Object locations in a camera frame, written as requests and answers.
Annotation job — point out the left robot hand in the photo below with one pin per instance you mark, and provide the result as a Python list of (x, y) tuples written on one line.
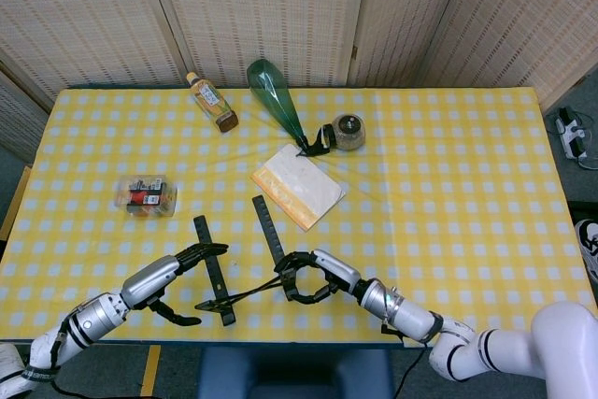
[(149, 277)]

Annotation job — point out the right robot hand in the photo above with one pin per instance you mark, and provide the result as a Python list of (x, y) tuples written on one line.
[(338, 270)]

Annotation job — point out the black folding stand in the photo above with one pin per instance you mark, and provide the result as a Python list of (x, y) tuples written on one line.
[(216, 277)]

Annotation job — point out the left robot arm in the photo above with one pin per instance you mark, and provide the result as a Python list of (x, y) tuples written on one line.
[(89, 322)]

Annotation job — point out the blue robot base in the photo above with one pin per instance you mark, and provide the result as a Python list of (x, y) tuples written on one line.
[(294, 375)]

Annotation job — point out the woven folding room screen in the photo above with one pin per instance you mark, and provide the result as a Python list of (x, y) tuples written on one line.
[(280, 6)]

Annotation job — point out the clear plastic box of items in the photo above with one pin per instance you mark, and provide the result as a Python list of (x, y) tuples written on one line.
[(145, 195)]

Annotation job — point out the yellow white Lexicon booklet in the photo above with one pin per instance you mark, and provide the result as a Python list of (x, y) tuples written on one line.
[(299, 184)]

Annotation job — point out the yellow white checked tablecloth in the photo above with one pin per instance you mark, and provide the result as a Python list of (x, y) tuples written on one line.
[(420, 184)]

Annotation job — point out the round glass jar of seeds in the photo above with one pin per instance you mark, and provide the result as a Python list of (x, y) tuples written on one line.
[(348, 132)]

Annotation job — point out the green plastic bottle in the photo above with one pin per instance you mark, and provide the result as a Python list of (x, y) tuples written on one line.
[(273, 95)]

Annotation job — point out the tea bottle with yellow label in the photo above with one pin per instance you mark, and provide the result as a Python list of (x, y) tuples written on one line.
[(210, 100)]

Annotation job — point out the black and white sneaker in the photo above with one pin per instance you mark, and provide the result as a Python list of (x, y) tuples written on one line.
[(589, 245)]

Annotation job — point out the white power strip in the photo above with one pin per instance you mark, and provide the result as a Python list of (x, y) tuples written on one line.
[(571, 135)]

